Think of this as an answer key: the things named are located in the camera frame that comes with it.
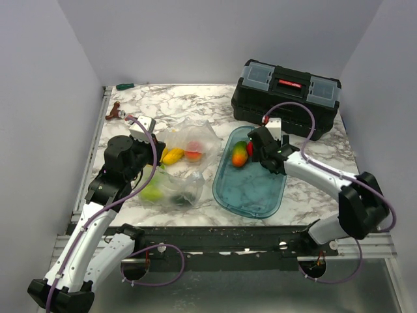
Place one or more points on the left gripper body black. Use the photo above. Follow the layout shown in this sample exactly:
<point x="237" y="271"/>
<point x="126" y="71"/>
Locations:
<point x="144" y="156"/>

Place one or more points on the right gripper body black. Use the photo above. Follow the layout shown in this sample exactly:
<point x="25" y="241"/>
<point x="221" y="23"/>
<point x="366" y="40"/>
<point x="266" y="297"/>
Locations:
<point x="256" y="158"/>

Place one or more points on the red fake fruit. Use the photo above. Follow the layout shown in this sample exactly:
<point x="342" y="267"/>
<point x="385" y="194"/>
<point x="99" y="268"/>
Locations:
<point x="249" y="149"/>

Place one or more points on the orange green fake mango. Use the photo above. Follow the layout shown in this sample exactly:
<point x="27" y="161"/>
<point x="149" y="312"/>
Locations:
<point x="239" y="154"/>

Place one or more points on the light green fake pear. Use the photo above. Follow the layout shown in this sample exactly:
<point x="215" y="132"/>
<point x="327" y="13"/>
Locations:
<point x="151" y="193"/>

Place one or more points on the translucent printed plastic bag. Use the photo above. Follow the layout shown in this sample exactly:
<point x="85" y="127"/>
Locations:
<point x="184" y="176"/>

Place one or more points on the fake peach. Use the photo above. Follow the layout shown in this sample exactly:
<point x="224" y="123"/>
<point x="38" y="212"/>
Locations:
<point x="194" y="151"/>

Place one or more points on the dark green fake avocado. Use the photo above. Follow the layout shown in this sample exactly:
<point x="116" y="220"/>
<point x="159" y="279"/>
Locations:
<point x="185" y="199"/>

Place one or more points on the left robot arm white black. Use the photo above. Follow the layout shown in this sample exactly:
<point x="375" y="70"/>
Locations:
<point x="70" y="285"/>

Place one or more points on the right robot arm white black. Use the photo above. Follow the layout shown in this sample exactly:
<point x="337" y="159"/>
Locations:
<point x="361" y="207"/>

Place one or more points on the teal transparent plastic tray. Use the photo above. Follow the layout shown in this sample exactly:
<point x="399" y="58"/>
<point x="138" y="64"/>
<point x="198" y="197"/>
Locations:
<point x="251" y="190"/>

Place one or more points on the brown water tap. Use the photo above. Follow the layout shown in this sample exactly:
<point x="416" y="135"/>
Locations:
<point x="116" y="112"/>

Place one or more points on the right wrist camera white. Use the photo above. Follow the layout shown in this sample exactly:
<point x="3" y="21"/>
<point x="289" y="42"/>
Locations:
<point x="274" y="127"/>

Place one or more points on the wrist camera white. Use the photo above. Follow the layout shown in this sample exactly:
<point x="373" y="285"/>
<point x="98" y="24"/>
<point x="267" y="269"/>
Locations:
<point x="274" y="127"/>
<point x="142" y="129"/>

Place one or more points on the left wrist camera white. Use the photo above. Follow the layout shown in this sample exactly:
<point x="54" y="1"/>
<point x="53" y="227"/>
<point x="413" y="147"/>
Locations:
<point x="142" y="129"/>

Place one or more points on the black toolbox red handle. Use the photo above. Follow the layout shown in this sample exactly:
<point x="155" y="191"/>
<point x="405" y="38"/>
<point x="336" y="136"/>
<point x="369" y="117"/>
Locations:
<point x="262" y="86"/>

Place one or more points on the green handled screwdriver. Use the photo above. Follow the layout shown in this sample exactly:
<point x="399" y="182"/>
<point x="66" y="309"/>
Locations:
<point x="126" y="86"/>

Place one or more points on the black mounting base rail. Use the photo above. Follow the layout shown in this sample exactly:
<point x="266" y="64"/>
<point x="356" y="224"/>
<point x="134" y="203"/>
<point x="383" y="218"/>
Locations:
<point x="227" y="248"/>

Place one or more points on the aluminium frame rail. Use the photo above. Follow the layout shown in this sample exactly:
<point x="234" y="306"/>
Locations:
<point x="374" y="246"/>

